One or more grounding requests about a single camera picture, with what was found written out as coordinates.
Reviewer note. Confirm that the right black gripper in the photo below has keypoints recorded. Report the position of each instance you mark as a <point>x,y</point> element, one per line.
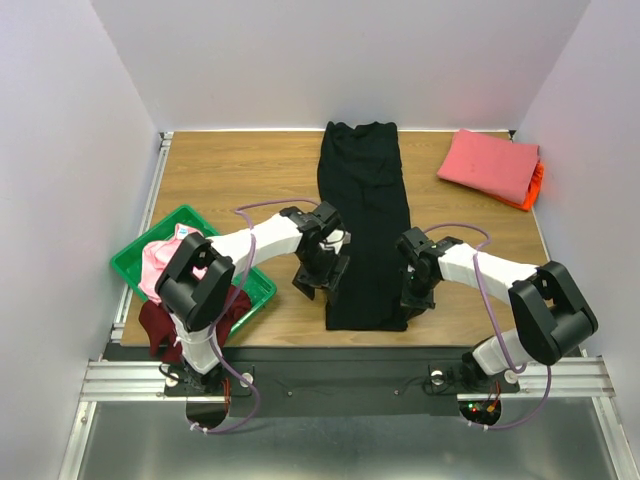
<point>416,302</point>

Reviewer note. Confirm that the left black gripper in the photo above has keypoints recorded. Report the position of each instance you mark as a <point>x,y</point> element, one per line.
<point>307,284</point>

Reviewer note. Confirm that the black t shirt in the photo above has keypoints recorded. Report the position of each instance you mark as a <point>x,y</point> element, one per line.
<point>360,174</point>

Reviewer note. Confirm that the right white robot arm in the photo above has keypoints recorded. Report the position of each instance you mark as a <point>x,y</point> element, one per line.
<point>538,313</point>

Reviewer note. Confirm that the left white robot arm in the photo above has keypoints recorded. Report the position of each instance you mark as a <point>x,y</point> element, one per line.
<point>193,287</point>

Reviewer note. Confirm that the folded coral t shirt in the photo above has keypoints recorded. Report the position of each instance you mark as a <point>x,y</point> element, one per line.
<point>490,164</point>

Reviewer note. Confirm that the folded orange t shirt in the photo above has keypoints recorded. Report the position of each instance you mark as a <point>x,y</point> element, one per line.
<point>532,192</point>

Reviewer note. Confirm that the pink t shirt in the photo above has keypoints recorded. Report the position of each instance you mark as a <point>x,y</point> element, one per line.
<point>155,258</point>

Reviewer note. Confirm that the dark red t shirt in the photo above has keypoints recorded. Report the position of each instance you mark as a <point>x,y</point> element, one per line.
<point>161,332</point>

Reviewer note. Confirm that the green plastic tray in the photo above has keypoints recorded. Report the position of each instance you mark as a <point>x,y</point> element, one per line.
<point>128,264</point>

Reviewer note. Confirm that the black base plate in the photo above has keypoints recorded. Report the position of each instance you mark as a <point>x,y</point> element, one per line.
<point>340,381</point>

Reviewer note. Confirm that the aluminium frame rail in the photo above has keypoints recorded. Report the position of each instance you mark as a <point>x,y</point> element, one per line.
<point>134,431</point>

